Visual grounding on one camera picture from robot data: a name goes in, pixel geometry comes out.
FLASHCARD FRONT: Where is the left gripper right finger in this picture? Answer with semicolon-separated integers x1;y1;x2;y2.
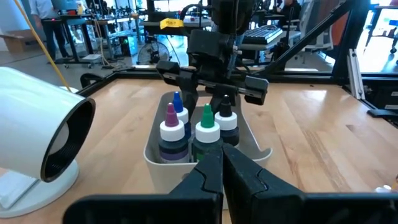
223;143;398;224

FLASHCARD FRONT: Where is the silver aluminium extrusion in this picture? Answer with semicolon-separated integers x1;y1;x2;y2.
346;48;367;101

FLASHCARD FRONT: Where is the floor fan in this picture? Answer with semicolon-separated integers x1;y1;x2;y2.
136;39;172;66

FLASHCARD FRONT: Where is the cardboard box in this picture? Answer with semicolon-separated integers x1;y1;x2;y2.
0;29;43;54

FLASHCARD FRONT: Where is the grey plastic bin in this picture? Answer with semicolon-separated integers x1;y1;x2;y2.
142;90;274;195

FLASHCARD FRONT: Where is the large green food coloring bottle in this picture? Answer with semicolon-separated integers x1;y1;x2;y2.
191;103;224;162

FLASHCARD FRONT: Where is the small white-capped coloring bottle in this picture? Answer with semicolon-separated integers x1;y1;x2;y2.
374;184;392;194

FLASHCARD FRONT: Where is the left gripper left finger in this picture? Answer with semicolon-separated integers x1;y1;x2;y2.
63;149;224;224

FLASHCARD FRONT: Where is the yellow tag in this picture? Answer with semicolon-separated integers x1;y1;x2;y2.
159;17;185;30

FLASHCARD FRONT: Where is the white cylindrical lamp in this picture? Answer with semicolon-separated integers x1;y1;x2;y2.
0;66;96;218

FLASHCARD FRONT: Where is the yellow cord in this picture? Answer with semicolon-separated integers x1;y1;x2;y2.
12;0;73;93

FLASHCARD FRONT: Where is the office chair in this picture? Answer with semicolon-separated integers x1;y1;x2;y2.
303;0;351;62

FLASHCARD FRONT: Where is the large black food coloring bottle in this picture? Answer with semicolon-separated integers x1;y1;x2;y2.
213;94;241;147

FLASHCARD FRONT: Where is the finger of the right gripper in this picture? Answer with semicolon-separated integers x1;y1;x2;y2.
179;82;199;119
211;93;231;105

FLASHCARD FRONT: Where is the large purple food coloring bottle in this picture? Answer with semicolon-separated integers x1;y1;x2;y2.
157;102;190;164

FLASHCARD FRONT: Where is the black aluminium table frame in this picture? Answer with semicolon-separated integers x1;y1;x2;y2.
79;0;398;128

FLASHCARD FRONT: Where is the person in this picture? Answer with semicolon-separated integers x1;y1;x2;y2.
275;0;303;30
27;0;83;62

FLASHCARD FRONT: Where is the large blue food coloring bottle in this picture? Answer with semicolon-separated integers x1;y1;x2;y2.
172;91;192;139

